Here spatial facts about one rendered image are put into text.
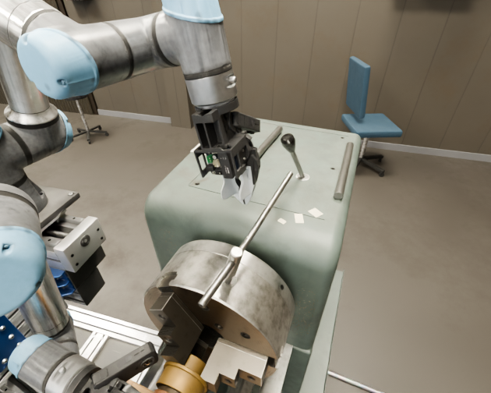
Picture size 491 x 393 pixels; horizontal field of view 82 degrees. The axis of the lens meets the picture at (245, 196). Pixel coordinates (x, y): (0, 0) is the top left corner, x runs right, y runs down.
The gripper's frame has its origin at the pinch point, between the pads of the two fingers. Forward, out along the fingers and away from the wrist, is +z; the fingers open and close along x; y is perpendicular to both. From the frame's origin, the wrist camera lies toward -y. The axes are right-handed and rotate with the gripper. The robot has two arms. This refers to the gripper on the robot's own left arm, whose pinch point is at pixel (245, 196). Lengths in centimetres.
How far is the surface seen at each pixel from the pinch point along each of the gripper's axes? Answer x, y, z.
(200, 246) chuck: -8.6, 8.2, 7.7
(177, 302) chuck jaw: -8.7, 19.2, 11.6
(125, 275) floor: -134, -42, 106
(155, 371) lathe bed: -26, 23, 41
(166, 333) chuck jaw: -9.2, 23.9, 14.5
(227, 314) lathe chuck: 1.4, 18.4, 12.9
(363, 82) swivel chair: 7, -247, 42
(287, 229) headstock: 7.4, -1.1, 8.8
